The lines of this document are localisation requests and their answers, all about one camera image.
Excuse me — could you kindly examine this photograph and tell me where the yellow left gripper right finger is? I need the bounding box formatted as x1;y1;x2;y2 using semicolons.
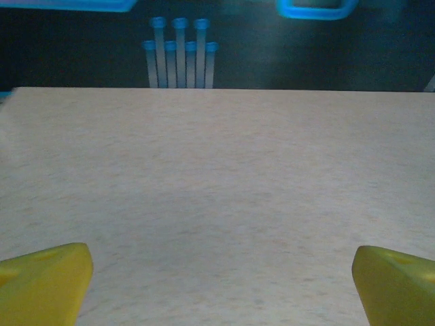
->
351;244;435;326

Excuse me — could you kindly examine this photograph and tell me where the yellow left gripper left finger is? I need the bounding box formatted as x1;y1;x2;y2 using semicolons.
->
0;242;94;326

